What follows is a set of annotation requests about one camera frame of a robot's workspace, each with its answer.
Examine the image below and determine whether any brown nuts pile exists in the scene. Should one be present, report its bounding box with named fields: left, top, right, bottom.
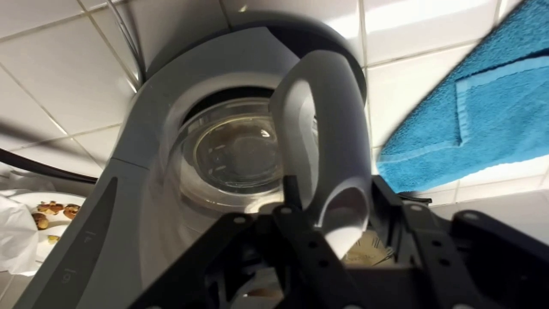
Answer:
left=31, top=200, right=82, bottom=233

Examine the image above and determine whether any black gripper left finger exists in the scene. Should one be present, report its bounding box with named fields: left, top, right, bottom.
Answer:
left=130, top=174, right=369, bottom=309

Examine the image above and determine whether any crumpled white paper napkin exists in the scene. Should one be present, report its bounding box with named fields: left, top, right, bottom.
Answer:
left=0, top=193, right=41, bottom=279

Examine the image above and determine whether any white drip coffee maker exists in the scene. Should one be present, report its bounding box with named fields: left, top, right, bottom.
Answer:
left=14, top=11, right=374, bottom=309

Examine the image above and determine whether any black plastic serving spoon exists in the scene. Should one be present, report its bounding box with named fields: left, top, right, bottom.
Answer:
left=0, top=147, right=99, bottom=188

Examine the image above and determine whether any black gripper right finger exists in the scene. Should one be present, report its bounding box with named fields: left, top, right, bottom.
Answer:
left=369, top=176, right=549, bottom=309

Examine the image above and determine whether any blue terry towel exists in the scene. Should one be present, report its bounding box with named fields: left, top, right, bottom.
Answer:
left=376, top=0, right=549, bottom=195

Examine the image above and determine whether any white round plate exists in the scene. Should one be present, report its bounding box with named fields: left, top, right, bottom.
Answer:
left=8, top=191, right=89, bottom=267

